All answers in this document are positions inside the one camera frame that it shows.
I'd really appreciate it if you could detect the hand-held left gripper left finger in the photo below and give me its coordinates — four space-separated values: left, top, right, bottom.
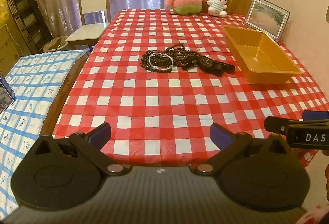
33 122 128 177

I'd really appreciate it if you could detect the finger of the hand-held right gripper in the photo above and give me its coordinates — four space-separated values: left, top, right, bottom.
302 110 329 122
264 116 329 136

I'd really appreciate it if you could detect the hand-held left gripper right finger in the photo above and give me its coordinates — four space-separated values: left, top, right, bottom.
191 123 293 176

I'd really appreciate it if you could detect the yellow plastic tray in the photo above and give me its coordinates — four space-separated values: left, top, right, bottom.
221 25 303 84

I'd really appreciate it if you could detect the black wrist watch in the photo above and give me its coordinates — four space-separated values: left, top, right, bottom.
181 56 236 77

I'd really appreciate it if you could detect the brown bead bracelet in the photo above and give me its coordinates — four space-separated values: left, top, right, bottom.
141 50 161 70

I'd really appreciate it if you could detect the dark bead bracelets pile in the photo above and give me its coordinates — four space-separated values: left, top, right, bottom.
166 44 203 66

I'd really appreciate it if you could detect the white pearl bracelet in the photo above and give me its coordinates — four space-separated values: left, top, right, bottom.
148 52 176 70

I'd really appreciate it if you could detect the red checkered tablecloth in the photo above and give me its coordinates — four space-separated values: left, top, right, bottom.
53 8 329 168

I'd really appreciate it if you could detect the blue checkered tablecloth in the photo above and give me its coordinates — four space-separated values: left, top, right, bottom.
0 50 90 217

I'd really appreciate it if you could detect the beige round stool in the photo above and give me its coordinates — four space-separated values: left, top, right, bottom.
43 36 69 53

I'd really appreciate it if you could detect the blue printed box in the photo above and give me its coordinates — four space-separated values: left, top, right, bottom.
0 76 16 114

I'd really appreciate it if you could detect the cardboard box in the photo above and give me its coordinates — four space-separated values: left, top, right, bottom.
0 23 21 78

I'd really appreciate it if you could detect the black folding ladder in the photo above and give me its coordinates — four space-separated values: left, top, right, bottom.
0 0 53 53

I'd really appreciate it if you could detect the yellow bag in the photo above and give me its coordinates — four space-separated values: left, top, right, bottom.
0 0 11 26

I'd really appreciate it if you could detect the glass picture frame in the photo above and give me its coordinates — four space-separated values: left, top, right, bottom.
244 0 291 43

